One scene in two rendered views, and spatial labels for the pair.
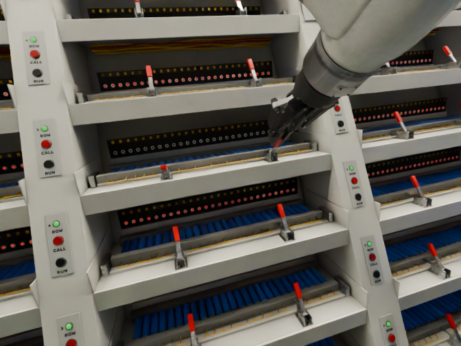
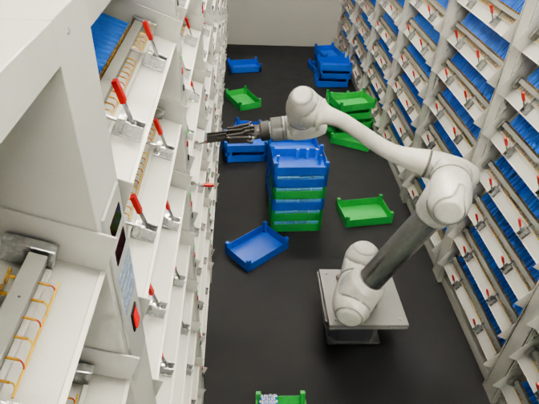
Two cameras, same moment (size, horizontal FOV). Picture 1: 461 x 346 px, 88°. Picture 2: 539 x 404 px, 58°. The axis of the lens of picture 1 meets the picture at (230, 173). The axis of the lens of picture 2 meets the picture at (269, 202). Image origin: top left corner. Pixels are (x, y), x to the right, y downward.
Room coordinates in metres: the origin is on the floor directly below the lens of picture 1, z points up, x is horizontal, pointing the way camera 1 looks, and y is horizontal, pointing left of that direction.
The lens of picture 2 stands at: (0.11, 1.43, 1.88)
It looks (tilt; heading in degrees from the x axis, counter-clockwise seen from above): 37 degrees down; 278
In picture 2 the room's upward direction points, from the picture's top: 3 degrees clockwise
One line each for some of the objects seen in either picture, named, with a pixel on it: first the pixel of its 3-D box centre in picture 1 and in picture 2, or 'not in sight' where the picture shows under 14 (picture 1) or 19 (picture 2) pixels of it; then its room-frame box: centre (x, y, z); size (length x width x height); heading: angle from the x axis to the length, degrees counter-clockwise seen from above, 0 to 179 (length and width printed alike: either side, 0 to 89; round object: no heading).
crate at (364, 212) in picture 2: not in sight; (364, 210); (-0.14, -1.03, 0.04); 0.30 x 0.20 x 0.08; 21
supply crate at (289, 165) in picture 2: not in sight; (299, 159); (0.28, -0.88, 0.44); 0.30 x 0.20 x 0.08; 15
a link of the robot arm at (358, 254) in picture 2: not in sight; (361, 265); (-0.08, -0.16, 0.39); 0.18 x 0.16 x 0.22; 82
